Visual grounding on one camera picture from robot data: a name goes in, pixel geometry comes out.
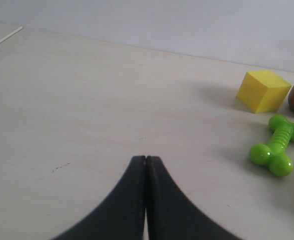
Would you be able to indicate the yellow foam cube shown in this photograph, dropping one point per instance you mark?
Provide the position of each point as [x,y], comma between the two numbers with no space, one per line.
[263,91]

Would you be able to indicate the green bone dog toy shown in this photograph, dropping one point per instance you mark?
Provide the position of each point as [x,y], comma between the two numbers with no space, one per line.
[272,155]

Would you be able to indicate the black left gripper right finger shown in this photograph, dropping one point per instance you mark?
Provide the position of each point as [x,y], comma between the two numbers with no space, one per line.
[170,214]

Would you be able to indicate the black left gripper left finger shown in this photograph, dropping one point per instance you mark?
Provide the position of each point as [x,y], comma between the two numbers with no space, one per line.
[121,215]

